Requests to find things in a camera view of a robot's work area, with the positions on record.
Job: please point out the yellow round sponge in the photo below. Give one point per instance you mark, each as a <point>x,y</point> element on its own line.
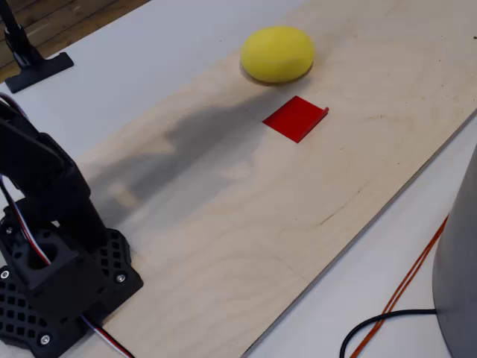
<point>277,54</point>

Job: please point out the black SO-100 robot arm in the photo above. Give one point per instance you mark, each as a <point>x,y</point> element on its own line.
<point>48,179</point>

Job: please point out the red square plate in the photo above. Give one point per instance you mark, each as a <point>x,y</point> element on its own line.
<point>296,119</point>

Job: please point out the light plywood board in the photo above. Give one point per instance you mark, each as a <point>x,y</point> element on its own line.
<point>261,223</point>

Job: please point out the grey round lamp shade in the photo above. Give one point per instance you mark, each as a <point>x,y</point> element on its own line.
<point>458,261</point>

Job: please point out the black camera stand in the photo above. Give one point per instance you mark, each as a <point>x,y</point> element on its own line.
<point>44,69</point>

